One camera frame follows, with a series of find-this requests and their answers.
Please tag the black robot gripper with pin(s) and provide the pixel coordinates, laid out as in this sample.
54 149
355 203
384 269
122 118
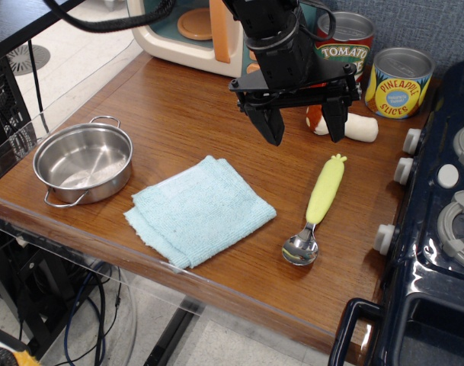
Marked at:
291 75

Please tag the light blue cloth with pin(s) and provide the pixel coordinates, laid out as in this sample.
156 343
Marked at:
194 215

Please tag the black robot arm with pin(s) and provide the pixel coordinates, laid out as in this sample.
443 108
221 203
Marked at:
239 8

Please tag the plush toy mushroom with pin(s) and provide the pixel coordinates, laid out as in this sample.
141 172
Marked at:
357 127

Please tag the tomato sauce can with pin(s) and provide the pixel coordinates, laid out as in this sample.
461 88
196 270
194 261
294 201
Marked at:
351 42

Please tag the pineapple slices can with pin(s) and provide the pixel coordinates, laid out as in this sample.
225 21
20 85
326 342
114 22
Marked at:
398 82

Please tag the white stove knob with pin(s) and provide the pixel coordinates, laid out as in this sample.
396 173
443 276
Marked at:
411 142
383 238
403 170

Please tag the toy microwave oven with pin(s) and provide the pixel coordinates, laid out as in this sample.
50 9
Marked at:
202 35

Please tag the stainless steel pot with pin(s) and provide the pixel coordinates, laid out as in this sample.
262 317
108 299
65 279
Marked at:
85 163

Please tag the dark blue toy stove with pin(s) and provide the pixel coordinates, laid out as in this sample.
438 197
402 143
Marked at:
420 319

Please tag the yellow handled metal spoon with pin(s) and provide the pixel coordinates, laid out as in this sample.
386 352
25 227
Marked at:
302 248

